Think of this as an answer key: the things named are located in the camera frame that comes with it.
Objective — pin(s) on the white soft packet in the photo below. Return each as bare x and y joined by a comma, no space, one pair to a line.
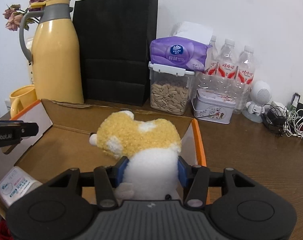
14,185

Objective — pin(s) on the small black device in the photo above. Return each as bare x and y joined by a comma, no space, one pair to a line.
296,100

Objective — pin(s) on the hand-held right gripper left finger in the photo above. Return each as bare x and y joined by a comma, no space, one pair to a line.
122,172

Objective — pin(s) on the purple tissue pack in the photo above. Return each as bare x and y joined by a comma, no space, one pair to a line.
176,52

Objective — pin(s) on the yellow mug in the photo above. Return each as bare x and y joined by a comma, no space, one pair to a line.
21,97

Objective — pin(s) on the black paper bag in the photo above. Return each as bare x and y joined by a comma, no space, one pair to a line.
116,42

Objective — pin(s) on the yellow thermos jug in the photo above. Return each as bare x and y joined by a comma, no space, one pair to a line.
56,55

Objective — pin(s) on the orange cardboard box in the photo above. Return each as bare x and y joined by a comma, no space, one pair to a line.
66,142

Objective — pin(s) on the yellow and white plush toy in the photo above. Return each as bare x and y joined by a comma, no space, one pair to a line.
141,140

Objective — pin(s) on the printed tin box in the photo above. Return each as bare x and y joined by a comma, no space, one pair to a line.
214,107

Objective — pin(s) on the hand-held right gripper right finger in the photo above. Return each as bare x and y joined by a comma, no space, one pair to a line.
182,173

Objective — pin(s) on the clear seed container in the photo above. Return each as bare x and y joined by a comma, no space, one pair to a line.
169,97

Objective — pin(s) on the clear water bottle red label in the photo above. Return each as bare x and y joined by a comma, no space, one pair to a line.
212,55
227,65
246,75

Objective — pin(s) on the white robot speaker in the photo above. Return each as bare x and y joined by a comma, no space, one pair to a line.
261,92

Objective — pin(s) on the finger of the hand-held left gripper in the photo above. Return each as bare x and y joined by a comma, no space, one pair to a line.
29,130

